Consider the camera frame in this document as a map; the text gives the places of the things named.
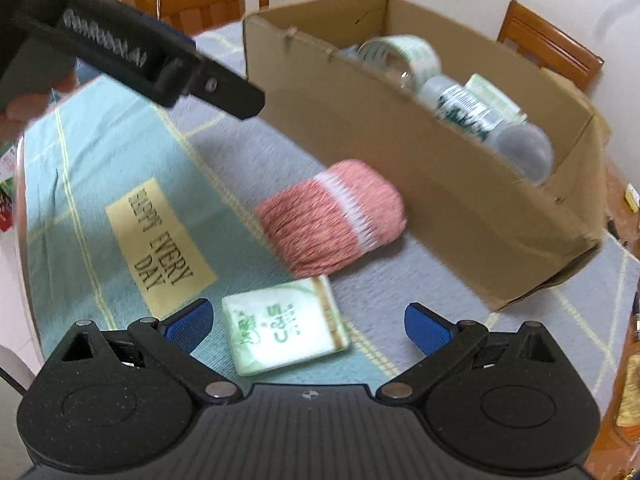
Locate green white tissue pack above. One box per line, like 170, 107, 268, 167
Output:
221, 275, 350, 377

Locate person's left hand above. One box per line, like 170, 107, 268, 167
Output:
0, 70, 77, 142

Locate wooden chair far right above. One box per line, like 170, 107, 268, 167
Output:
497, 0, 604, 92

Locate brown cardboard box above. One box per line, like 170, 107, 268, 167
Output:
243, 0, 611, 310

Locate pink knitted sock roll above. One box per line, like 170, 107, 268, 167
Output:
254, 159, 407, 278

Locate translucent white plastic bottle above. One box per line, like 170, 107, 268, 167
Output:
416, 75, 554, 185

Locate blue grey checked cloth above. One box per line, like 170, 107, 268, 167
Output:
22, 24, 640, 413

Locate clear packing tape roll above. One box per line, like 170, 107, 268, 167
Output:
357, 35, 442, 93

